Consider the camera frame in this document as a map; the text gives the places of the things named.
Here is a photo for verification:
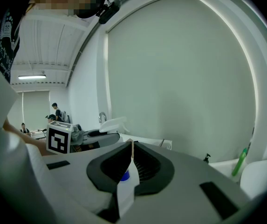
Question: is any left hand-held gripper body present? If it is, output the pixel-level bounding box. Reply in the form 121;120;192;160
46;121;85;155

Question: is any ceiling tube light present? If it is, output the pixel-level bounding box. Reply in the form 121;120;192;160
17;74;48;80

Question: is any white spray bottle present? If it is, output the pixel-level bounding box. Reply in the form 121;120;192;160
99;116;130;133

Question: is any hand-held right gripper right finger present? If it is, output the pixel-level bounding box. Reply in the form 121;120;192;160
121;140;252;224

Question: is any person's left forearm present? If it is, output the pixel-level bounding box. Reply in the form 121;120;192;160
2;119;48;156

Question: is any white sink table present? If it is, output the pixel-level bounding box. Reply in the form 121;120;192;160
117;133;174;151

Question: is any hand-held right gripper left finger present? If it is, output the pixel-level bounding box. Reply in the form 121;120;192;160
42;140;134;224

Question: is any gray roller blind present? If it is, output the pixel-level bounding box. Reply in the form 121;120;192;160
107;0;257;163

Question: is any green plastic bottle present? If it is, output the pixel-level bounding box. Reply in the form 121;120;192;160
231;147;248;177

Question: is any chrome faucet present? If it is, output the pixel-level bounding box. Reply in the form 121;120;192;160
98;111;108;124

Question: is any person's black printed shirt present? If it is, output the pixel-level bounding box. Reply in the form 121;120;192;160
0;7;32;84

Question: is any brown cardboard piece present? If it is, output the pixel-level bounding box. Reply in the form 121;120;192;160
124;138;134;158

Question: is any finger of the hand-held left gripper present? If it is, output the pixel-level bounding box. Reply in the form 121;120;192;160
84;129;107;136
82;133;121;147

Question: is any black head camera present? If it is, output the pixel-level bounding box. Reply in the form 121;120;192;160
98;0;122;25

